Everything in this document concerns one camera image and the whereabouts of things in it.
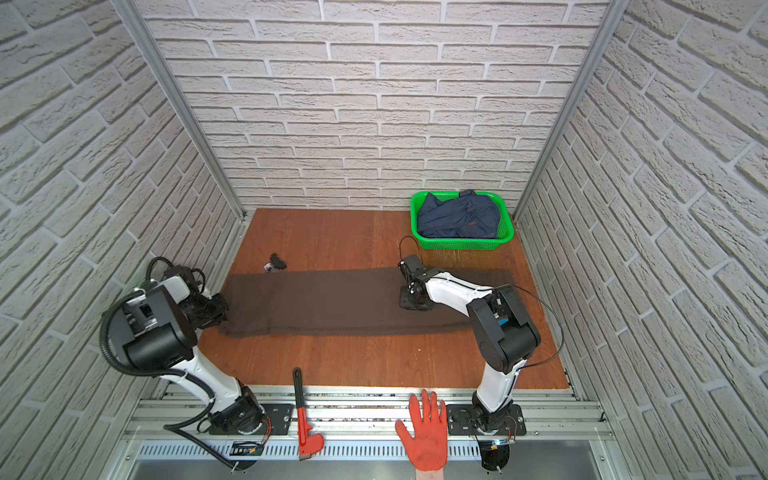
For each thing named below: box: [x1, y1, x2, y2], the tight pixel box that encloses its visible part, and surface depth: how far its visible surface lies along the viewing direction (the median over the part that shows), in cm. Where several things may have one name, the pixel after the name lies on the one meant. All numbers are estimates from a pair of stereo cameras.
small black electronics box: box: [229, 440, 264, 456], surface depth 74 cm
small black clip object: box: [263, 253, 287, 273], surface depth 105 cm
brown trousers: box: [219, 268, 471, 336], surface depth 93 cm
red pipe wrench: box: [293, 367, 324, 461], surface depth 72 cm
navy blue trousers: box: [418, 189, 501, 239], surface depth 112 cm
